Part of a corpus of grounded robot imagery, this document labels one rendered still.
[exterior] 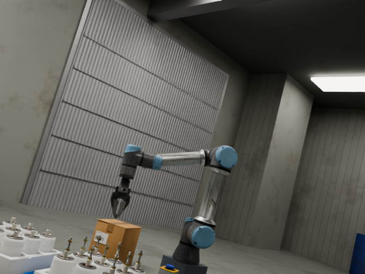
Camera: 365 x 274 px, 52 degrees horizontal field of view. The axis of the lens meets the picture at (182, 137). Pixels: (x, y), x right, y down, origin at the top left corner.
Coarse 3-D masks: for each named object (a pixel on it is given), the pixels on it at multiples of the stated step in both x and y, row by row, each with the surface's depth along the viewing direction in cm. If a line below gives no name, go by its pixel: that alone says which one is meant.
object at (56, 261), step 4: (56, 260) 158; (60, 260) 158; (64, 260) 158; (68, 260) 159; (72, 260) 161; (52, 264) 159; (56, 264) 157; (60, 264) 157; (64, 264) 157; (68, 264) 158; (72, 264) 160; (52, 268) 158; (56, 268) 157; (60, 268) 157; (64, 268) 157; (68, 268) 158; (72, 268) 160; (52, 272) 157; (56, 272) 157; (60, 272) 157; (64, 272) 157; (68, 272) 159; (72, 272) 162
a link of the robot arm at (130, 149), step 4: (128, 148) 184; (132, 148) 184; (136, 148) 184; (140, 148) 186; (124, 152) 185; (128, 152) 183; (132, 152) 183; (136, 152) 184; (140, 152) 186; (124, 156) 185; (128, 156) 183; (132, 156) 183; (136, 156) 184; (140, 156) 184; (124, 160) 184; (128, 160) 183; (132, 160) 183; (136, 160) 184; (140, 160) 184; (124, 164) 183; (128, 164) 183; (132, 164) 183; (136, 164) 185
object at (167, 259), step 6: (162, 258) 203; (168, 258) 200; (162, 264) 202; (174, 264) 197; (180, 264) 194; (186, 264) 194; (180, 270) 193; (186, 270) 191; (192, 270) 195; (198, 270) 198; (204, 270) 202
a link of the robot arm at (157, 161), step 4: (144, 152) 187; (144, 156) 185; (148, 156) 186; (152, 156) 187; (156, 156) 188; (160, 156) 190; (144, 160) 185; (148, 160) 185; (152, 160) 186; (156, 160) 186; (160, 160) 187; (140, 164) 185; (144, 164) 186; (148, 164) 186; (152, 164) 186; (156, 164) 186; (160, 164) 187; (148, 168) 188; (152, 168) 187; (156, 168) 187; (160, 168) 188
